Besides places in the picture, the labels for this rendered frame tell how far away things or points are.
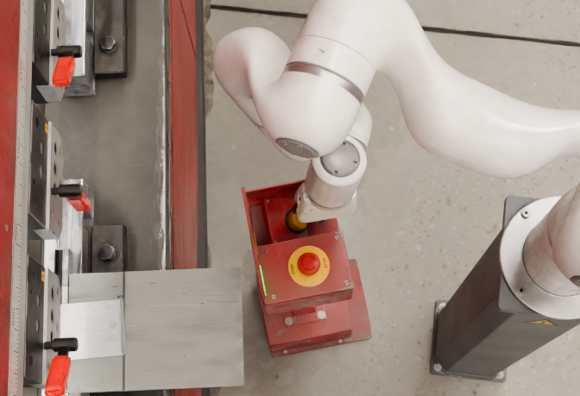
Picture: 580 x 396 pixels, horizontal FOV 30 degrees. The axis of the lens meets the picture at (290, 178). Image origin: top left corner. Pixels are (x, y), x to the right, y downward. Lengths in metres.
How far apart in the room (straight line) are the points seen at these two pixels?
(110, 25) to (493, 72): 1.25
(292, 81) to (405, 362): 1.51
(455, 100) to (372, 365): 1.47
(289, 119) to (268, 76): 0.09
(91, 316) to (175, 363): 0.15
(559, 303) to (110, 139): 0.79
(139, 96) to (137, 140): 0.08
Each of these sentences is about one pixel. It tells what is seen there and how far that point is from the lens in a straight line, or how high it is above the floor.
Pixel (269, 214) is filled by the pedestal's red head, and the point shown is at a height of 0.75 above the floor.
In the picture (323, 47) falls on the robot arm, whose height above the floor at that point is 1.49.
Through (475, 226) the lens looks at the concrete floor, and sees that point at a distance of 2.73.
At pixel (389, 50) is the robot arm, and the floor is 1.47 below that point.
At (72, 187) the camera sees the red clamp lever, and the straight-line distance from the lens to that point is 1.46.
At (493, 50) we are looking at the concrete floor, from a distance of 2.88.
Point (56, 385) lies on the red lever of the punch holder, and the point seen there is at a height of 1.31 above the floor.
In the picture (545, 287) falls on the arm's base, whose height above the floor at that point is 1.03.
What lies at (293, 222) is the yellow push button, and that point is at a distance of 1.95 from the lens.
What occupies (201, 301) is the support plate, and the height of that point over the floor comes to 1.00.
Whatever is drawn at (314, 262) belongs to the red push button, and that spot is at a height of 0.81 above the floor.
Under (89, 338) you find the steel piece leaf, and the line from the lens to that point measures 1.67.
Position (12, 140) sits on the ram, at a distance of 1.32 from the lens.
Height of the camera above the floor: 2.63
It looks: 74 degrees down
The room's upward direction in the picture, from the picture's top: 4 degrees counter-clockwise
